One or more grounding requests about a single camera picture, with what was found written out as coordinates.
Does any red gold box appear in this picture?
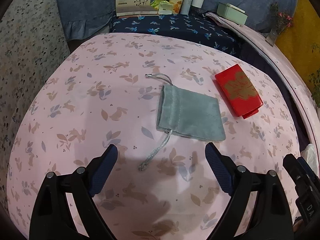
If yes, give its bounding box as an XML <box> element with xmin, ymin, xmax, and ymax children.
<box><xmin>215</xmin><ymin>64</ymin><xmax>263</xmax><ymax>119</ymax></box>

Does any grey drawstring pouch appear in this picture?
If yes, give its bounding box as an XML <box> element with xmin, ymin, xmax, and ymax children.
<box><xmin>138</xmin><ymin>73</ymin><xmax>226</xmax><ymax>171</ymax></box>

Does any white lined trash bin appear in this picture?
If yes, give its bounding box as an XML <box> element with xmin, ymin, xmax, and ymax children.
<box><xmin>300</xmin><ymin>144</ymin><xmax>318</xmax><ymax>173</ymax></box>

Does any pink dotted shelf cloth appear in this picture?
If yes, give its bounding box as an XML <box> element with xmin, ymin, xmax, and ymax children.
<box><xmin>206</xmin><ymin>12</ymin><xmax>320</xmax><ymax>153</ymax></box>

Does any green plant in white pot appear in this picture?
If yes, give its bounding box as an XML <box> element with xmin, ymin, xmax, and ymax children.
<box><xmin>309</xmin><ymin>43</ymin><xmax>320</xmax><ymax>107</ymax></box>

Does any pink rabbit print tablecloth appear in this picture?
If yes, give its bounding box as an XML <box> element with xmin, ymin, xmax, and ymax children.
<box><xmin>7</xmin><ymin>33</ymin><xmax>299</xmax><ymax>239</ymax></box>

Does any yellow curtain backdrop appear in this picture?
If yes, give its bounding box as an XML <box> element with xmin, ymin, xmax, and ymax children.
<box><xmin>276</xmin><ymin>0</ymin><xmax>319</xmax><ymax>90</ymax></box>

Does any navy floral cloth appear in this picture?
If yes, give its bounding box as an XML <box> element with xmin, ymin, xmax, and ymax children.
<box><xmin>110</xmin><ymin>14</ymin><xmax>242</xmax><ymax>57</ymax></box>

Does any glass vase with pink flowers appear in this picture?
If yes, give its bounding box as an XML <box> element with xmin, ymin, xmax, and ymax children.
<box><xmin>265</xmin><ymin>2</ymin><xmax>293</xmax><ymax>47</ymax></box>

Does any mint green box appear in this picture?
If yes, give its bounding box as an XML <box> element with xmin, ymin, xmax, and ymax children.
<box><xmin>216</xmin><ymin>3</ymin><xmax>248</xmax><ymax>25</ymax></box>

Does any green white small packet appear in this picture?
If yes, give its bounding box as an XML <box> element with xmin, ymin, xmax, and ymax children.
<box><xmin>150</xmin><ymin>0</ymin><xmax>173</xmax><ymax>15</ymax></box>

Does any small orange printed can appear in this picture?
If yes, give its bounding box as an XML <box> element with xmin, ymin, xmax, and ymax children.
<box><xmin>169</xmin><ymin>0</ymin><xmax>183</xmax><ymax>14</ymax></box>

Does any tall white bottle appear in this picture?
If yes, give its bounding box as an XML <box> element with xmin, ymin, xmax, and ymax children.
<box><xmin>180</xmin><ymin>0</ymin><xmax>192</xmax><ymax>15</ymax></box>

